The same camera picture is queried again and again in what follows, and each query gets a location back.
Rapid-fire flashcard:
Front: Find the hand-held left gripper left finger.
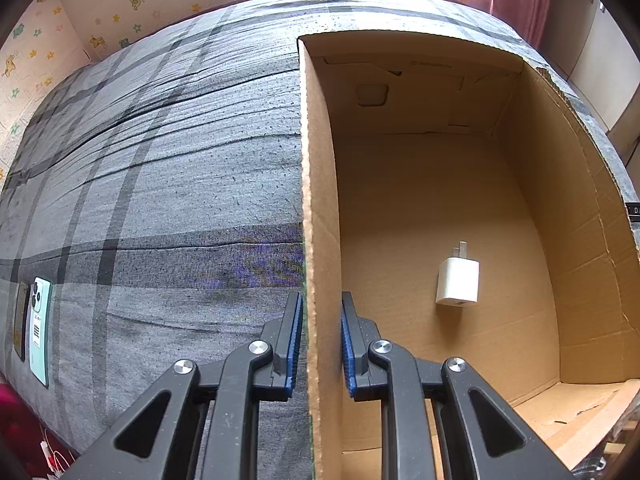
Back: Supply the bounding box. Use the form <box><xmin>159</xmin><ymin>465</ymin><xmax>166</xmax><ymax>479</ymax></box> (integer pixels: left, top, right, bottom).
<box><xmin>60</xmin><ymin>291</ymin><xmax>306</xmax><ymax>480</ymax></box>

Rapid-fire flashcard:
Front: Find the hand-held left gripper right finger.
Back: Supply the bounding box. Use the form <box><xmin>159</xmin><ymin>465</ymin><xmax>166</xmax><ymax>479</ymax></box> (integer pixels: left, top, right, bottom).
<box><xmin>341</xmin><ymin>291</ymin><xmax>576</xmax><ymax>480</ymax></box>

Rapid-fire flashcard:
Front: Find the brown cardboard box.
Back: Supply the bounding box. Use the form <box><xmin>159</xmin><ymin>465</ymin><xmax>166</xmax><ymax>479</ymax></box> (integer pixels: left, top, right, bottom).
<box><xmin>297</xmin><ymin>30</ymin><xmax>640</xmax><ymax>480</ymax></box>

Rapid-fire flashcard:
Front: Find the small white charger plug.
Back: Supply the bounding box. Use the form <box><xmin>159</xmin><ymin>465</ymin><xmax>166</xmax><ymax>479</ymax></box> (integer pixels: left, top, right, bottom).
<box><xmin>435</xmin><ymin>242</ymin><xmax>481</xmax><ymax>308</ymax></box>

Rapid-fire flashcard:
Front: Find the grey plaid bed blanket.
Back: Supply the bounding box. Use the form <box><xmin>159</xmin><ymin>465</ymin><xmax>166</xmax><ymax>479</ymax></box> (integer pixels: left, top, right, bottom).
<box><xmin>0</xmin><ymin>0</ymin><xmax>640</xmax><ymax>480</ymax></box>

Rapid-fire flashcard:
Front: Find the mint green smartphone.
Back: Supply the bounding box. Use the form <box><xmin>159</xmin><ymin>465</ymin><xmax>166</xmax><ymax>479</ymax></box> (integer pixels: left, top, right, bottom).
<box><xmin>28</xmin><ymin>276</ymin><xmax>52</xmax><ymax>388</ymax></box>

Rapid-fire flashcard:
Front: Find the dark smartphone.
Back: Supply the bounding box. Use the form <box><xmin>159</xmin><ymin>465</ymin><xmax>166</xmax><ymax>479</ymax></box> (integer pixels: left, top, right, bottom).
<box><xmin>11</xmin><ymin>281</ymin><xmax>31</xmax><ymax>361</ymax></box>

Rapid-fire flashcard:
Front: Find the magenta cloth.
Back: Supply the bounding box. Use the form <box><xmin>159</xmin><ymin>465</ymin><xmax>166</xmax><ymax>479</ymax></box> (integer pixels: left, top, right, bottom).
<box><xmin>0</xmin><ymin>375</ymin><xmax>76</xmax><ymax>480</ymax></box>

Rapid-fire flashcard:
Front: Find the white cabinet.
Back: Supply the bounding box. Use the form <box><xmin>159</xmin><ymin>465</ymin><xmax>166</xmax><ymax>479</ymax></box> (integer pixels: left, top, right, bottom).
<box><xmin>542</xmin><ymin>0</ymin><xmax>640</xmax><ymax>171</ymax></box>

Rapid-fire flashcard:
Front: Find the white cable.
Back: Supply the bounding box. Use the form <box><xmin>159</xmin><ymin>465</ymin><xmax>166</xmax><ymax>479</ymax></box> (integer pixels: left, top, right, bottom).
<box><xmin>40</xmin><ymin>440</ymin><xmax>81</xmax><ymax>476</ymax></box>

